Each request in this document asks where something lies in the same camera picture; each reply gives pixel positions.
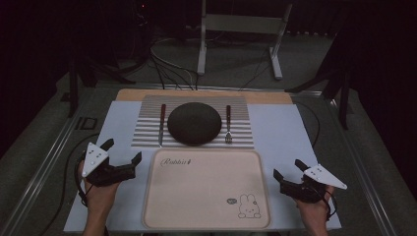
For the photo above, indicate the metal floor rail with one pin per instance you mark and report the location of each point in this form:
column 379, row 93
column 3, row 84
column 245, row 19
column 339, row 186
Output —
column 42, row 160
column 364, row 183

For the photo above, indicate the striped grey placemat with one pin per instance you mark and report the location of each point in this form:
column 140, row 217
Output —
column 242, row 118

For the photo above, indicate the beige tray with rabbit print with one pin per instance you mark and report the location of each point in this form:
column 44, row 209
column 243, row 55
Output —
column 206, row 193

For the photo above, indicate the grey metal stand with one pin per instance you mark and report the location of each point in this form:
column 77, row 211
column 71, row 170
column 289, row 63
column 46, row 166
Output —
column 241, row 23

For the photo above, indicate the black tripod stand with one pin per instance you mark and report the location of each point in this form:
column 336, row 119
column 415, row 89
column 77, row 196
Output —
column 342, row 98
column 72, row 85

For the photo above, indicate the person's left hand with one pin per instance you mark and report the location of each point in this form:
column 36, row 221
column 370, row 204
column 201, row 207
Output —
column 98, row 196

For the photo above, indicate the black round plate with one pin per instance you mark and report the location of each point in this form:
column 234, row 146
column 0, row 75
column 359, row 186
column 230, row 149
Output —
column 194, row 123

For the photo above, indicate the person's right hand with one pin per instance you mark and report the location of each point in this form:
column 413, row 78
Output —
column 313, row 213

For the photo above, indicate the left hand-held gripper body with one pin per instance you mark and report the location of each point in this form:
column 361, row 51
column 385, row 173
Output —
column 95, row 159

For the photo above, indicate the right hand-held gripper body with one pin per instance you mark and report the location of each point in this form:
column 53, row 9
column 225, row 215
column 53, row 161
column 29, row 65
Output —
column 323, row 177

